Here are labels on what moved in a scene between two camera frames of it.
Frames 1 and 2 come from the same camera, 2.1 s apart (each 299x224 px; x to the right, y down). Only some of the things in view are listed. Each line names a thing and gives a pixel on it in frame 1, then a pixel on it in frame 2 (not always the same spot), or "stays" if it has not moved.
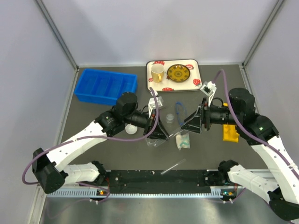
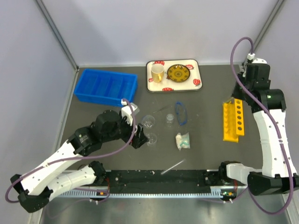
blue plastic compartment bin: (104, 87) stays
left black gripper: (159, 132) -> (140, 138)
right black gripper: (201, 115) -> (235, 94)
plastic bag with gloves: (183, 140) stays
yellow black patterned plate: (178, 73) stays
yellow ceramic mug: (157, 72) stays
